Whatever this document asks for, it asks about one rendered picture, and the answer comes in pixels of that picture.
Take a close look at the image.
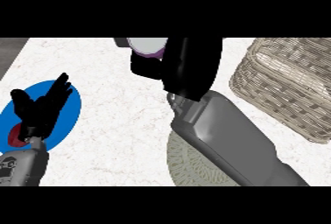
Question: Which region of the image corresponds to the blue oval plate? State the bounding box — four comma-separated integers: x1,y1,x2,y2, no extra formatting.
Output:
0,80,83,156

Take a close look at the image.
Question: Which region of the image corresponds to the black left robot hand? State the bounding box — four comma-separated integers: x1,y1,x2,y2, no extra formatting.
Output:
9,72,75,143

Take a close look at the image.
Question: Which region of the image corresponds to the pale can with purple rim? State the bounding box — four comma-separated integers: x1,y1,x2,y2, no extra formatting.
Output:
112,37,170,60

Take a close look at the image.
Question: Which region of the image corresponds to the dark red round object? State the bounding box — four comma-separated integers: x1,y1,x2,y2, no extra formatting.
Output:
8,123,28,147

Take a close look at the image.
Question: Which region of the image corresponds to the round olive woven placemat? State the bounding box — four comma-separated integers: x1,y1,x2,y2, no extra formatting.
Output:
166,129,242,187

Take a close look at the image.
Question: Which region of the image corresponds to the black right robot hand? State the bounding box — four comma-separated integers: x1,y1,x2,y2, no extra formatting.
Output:
129,37,225,102

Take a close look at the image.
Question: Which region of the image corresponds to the tan wicker basket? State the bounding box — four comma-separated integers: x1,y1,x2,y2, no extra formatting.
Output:
229,37,331,145

